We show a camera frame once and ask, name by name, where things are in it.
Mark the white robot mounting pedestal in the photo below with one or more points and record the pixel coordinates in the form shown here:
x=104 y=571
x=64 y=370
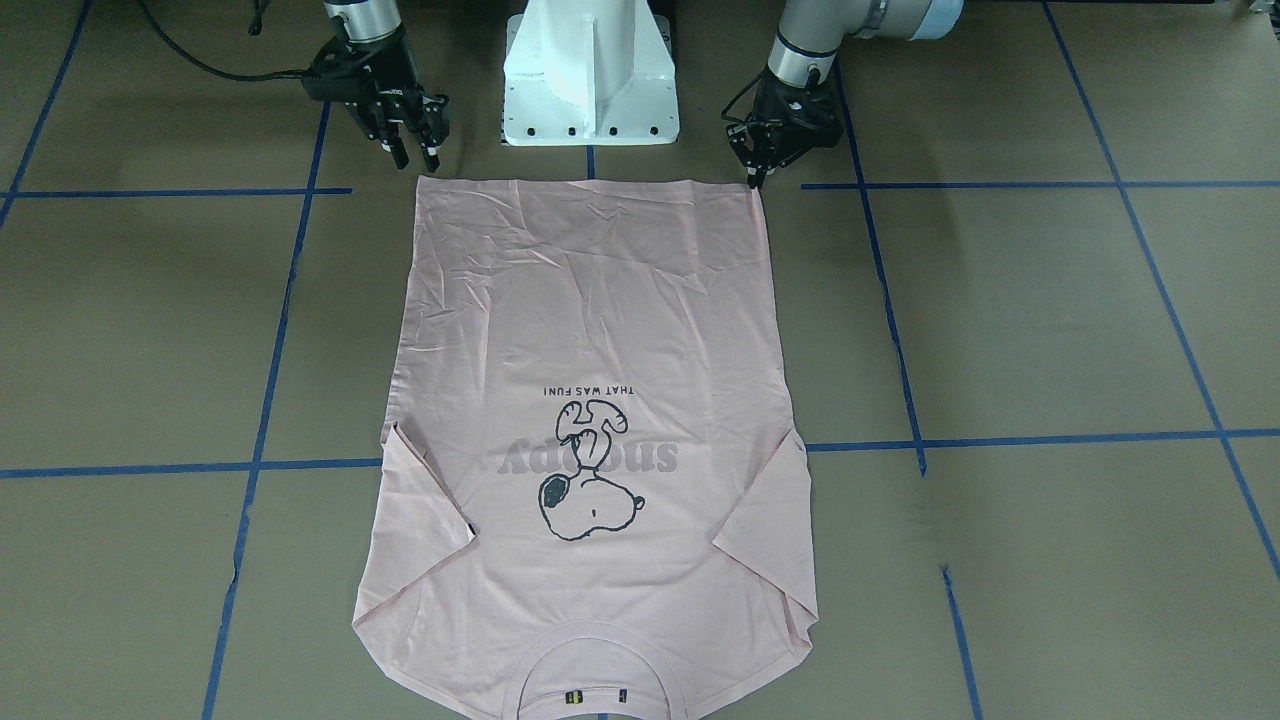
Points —
x=582 y=73

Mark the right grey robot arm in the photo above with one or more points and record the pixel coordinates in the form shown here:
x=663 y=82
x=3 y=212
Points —
x=366 y=21

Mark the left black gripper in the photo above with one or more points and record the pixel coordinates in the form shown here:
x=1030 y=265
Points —
x=797 y=101

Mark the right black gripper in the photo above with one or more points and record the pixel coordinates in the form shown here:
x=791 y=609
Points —
x=392 y=72

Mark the pink Snoopy t-shirt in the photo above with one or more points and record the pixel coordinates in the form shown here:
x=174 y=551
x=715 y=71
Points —
x=593 y=495

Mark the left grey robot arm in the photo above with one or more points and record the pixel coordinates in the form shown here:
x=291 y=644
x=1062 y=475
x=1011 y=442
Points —
x=811 y=32

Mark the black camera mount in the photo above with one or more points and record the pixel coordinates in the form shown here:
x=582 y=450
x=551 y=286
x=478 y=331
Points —
x=339 y=73

